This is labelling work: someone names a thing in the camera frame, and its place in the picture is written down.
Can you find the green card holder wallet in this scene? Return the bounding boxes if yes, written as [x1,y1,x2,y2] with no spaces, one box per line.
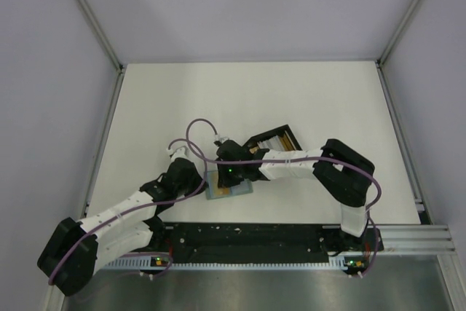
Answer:
[205,170,253,200]

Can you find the black card box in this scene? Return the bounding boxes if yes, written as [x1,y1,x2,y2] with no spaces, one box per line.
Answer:
[243,125,302,153]

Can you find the gold orange card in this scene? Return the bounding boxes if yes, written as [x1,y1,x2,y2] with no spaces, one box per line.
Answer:
[212,188,231,199]

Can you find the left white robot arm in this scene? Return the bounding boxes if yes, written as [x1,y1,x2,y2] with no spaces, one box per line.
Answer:
[37,157,207,296]

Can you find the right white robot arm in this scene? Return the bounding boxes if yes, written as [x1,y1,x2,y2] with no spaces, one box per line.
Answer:
[216,138,375,250]

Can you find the stack of white cards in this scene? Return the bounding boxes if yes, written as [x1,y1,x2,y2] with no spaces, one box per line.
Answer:
[258,136,284,151]

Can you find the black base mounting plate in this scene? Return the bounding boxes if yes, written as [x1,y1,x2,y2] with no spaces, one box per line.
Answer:
[141,222,384,263]

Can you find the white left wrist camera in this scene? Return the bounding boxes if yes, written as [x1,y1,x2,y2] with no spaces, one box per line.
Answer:
[166,146,189,162]

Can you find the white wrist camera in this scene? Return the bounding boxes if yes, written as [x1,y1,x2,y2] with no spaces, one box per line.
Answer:
[213,134,229,147]
[166,146,189,162]

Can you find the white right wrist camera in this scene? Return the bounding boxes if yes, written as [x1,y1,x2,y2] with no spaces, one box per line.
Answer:
[213,134,229,147]

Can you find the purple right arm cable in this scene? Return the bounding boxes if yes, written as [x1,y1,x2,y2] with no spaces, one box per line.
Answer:
[185,118,383,272]

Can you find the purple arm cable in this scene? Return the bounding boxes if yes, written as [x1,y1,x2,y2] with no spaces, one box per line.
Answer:
[48,138,208,286]
[185,118,383,272]

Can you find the grey slotted cable duct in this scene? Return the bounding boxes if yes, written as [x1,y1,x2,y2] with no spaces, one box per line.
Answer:
[102,256,348,271]

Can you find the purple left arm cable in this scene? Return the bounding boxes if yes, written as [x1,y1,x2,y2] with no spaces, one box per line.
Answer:
[48,138,208,286]

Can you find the aluminium front frame rail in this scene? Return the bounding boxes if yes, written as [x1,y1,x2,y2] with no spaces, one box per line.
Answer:
[379,225,456,255]

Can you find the left aluminium corner post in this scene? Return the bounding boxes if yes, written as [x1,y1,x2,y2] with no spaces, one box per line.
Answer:
[75,0,124,74]

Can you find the aluminium corner post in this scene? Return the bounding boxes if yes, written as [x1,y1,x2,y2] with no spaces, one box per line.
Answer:
[75,0,124,74]
[376,0,424,67]

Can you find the right aluminium corner post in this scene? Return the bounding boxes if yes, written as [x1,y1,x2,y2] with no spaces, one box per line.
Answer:
[376,0,424,67]

